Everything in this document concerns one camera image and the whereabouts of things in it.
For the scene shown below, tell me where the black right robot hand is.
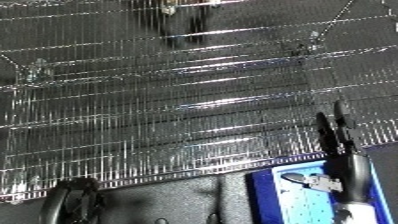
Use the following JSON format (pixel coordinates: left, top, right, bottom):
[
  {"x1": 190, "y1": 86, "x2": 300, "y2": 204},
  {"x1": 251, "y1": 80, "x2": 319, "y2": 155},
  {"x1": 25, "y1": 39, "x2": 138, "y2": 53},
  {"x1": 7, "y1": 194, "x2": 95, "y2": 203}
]
[{"x1": 314, "y1": 99, "x2": 375, "y2": 205}]

